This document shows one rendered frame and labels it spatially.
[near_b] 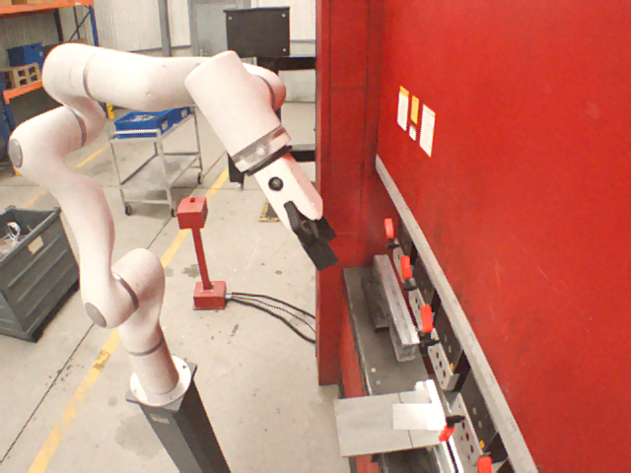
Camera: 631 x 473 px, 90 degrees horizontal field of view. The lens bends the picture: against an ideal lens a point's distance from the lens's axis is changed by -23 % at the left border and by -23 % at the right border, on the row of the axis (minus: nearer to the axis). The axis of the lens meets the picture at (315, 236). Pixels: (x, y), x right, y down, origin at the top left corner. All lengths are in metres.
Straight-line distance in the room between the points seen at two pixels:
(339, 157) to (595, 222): 1.15
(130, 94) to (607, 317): 0.69
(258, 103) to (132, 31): 8.62
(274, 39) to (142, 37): 7.57
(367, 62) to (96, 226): 1.02
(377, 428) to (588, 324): 0.71
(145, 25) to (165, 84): 8.34
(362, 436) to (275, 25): 1.37
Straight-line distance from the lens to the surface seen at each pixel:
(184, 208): 2.50
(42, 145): 0.82
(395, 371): 1.37
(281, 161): 0.52
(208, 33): 8.31
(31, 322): 3.14
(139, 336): 1.03
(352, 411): 1.11
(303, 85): 8.00
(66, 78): 0.73
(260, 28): 1.54
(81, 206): 0.87
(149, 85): 0.61
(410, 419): 1.12
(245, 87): 0.53
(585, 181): 0.50
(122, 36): 9.27
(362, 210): 1.62
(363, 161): 1.53
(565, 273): 0.54
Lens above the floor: 1.94
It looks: 33 degrees down
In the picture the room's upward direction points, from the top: straight up
